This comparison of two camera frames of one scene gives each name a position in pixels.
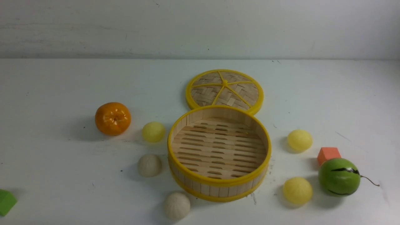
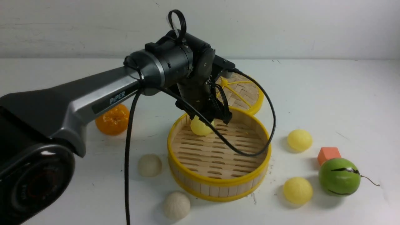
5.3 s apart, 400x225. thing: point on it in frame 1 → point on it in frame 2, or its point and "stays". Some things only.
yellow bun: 153,132 → 199,127
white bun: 149,165 stays
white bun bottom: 177,205 stays
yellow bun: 297,190 stays
